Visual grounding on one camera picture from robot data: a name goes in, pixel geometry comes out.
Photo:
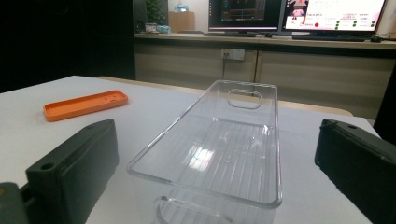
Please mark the light wooden counter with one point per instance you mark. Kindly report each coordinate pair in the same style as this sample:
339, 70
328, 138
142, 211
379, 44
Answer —
311, 71

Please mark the green potted plant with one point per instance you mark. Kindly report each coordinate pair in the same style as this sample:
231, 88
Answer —
154, 12

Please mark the wooden table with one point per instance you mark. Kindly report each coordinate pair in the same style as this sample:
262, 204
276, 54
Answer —
311, 107

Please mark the black keyboard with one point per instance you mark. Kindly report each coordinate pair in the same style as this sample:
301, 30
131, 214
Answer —
230, 34
328, 38

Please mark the clear plastic container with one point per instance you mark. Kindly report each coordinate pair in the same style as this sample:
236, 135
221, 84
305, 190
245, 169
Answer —
218, 149

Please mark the dark screen monitor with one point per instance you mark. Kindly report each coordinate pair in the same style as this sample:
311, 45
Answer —
246, 14

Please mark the bright screen monitor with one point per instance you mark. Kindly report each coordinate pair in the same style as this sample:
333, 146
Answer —
336, 15

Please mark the brown cardboard box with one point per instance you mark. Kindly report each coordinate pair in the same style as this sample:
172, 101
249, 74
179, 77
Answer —
181, 21

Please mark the black curtain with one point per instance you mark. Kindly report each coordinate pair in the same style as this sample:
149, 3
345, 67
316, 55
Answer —
62, 40
387, 109

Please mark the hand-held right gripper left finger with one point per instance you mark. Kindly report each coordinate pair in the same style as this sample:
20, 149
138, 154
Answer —
74, 171

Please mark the black computer mouse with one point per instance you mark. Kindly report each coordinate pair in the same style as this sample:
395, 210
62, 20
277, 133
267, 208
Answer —
376, 39

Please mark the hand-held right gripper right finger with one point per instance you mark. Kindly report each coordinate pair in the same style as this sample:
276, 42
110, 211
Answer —
358, 161

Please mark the teal tissue box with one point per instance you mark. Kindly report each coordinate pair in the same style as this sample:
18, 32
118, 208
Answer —
164, 29

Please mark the white wall socket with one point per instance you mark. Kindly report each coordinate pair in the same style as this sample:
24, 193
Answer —
233, 54

